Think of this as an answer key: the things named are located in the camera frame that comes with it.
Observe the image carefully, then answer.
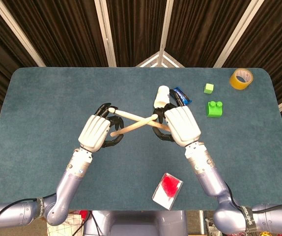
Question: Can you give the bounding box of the white paper cup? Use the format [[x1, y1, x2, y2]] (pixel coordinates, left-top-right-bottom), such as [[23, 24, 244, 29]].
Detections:
[[153, 85, 170, 109]]

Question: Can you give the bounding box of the green two-stud building brick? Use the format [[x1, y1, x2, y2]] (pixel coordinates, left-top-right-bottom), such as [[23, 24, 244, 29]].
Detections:
[[206, 101, 224, 118]]

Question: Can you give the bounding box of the yellow packing tape roll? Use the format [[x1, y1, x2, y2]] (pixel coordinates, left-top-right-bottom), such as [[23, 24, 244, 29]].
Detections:
[[229, 68, 254, 90]]

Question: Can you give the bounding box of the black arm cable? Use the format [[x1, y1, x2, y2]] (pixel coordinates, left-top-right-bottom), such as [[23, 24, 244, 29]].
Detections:
[[224, 181, 282, 214], [0, 193, 57, 236]]

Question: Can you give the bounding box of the blue snack packet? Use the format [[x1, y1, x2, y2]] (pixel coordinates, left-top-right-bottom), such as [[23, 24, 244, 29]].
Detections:
[[169, 87, 193, 106]]

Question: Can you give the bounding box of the clear box with red filling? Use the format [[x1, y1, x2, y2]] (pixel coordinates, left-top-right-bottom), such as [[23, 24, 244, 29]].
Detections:
[[151, 172, 184, 210]]

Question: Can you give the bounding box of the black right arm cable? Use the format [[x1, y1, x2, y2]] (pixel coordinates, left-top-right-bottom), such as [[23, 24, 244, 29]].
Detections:
[[224, 181, 282, 214]]

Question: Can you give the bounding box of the pale wooden drumstick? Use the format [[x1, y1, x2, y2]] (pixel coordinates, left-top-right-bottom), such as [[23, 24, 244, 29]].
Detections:
[[110, 114, 158, 137], [108, 107, 170, 131]]

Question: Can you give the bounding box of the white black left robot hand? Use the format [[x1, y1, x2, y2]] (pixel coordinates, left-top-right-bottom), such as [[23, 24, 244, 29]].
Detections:
[[78, 102, 125, 152]]

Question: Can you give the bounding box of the lavender robot torso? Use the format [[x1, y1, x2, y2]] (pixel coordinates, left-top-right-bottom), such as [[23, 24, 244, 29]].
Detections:
[[83, 210, 188, 236]]

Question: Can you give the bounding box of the blue felt table mat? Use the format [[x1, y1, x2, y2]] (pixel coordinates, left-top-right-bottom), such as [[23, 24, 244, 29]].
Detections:
[[0, 66, 282, 211]]

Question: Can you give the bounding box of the white checked cloth bag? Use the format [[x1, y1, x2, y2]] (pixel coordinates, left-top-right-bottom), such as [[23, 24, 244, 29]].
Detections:
[[47, 216, 84, 236]]

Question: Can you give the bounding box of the wire shopping basket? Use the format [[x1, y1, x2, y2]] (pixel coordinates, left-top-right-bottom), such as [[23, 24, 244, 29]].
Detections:
[[204, 213, 220, 236]]

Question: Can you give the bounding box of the white angled frame base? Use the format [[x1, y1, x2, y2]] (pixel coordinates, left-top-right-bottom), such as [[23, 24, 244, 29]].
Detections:
[[135, 51, 185, 68]]

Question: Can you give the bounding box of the dark brown pleated curtain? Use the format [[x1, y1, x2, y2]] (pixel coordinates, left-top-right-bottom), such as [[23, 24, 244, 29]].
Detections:
[[0, 0, 282, 123]]

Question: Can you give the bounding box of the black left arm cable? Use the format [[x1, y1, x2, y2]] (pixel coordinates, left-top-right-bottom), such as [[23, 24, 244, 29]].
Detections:
[[0, 193, 57, 236]]

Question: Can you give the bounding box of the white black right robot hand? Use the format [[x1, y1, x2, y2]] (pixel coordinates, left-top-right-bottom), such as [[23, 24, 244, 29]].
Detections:
[[152, 88, 202, 147]]

